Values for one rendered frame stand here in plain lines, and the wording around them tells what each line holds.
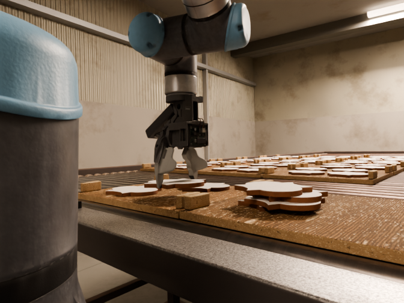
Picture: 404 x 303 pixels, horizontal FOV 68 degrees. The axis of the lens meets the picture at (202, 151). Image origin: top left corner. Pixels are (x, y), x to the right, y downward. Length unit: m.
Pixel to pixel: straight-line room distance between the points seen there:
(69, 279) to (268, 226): 0.33
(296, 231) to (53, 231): 0.34
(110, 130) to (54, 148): 3.63
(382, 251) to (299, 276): 0.11
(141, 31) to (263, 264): 0.44
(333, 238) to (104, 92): 3.55
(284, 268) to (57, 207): 0.27
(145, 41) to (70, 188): 0.43
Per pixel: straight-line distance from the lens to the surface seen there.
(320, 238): 0.44
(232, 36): 0.55
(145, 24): 0.60
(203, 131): 0.67
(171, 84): 0.68
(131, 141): 3.99
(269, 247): 0.45
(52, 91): 0.17
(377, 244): 0.43
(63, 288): 0.19
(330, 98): 6.47
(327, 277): 0.37
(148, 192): 0.78
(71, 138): 0.18
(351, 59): 6.53
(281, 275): 0.36
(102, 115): 3.75
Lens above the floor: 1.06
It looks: 1 degrees down
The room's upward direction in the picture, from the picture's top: 1 degrees counter-clockwise
